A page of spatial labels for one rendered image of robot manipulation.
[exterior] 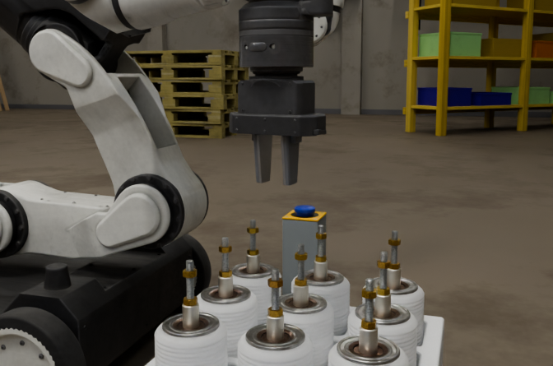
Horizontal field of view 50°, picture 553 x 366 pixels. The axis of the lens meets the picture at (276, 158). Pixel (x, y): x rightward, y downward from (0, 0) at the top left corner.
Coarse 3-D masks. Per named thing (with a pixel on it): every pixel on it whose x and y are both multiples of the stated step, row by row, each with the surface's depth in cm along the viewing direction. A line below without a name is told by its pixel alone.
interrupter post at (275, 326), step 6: (270, 318) 74; (276, 318) 74; (282, 318) 75; (270, 324) 75; (276, 324) 74; (282, 324) 75; (270, 330) 75; (276, 330) 74; (282, 330) 75; (270, 336) 75; (276, 336) 75; (282, 336) 75
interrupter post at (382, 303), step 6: (378, 294) 82; (390, 294) 82; (378, 300) 82; (384, 300) 82; (390, 300) 82; (378, 306) 82; (384, 306) 82; (390, 306) 83; (378, 312) 82; (384, 312) 82; (390, 312) 83
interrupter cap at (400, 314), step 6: (360, 306) 85; (396, 306) 85; (360, 312) 83; (396, 312) 83; (402, 312) 83; (408, 312) 83; (360, 318) 81; (378, 318) 81; (384, 318) 81; (390, 318) 81; (396, 318) 81; (402, 318) 81; (408, 318) 81; (378, 324) 80; (384, 324) 79; (390, 324) 79; (396, 324) 80
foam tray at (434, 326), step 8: (424, 320) 99; (432, 320) 99; (440, 320) 99; (424, 328) 98; (432, 328) 95; (440, 328) 95; (336, 336) 92; (344, 336) 92; (424, 336) 93; (432, 336) 92; (440, 336) 93; (424, 344) 90; (432, 344) 90; (440, 344) 90; (416, 352) 87; (424, 352) 87; (432, 352) 87; (440, 352) 89; (152, 360) 85; (232, 360) 85; (416, 360) 88; (424, 360) 85; (432, 360) 85; (440, 360) 91
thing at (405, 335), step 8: (352, 312) 84; (352, 320) 82; (360, 320) 81; (408, 320) 81; (416, 320) 83; (352, 328) 82; (384, 328) 79; (392, 328) 79; (400, 328) 79; (408, 328) 80; (416, 328) 82; (384, 336) 79; (392, 336) 79; (400, 336) 79; (408, 336) 80; (416, 336) 82; (400, 344) 79; (408, 344) 80; (416, 344) 82; (408, 352) 80
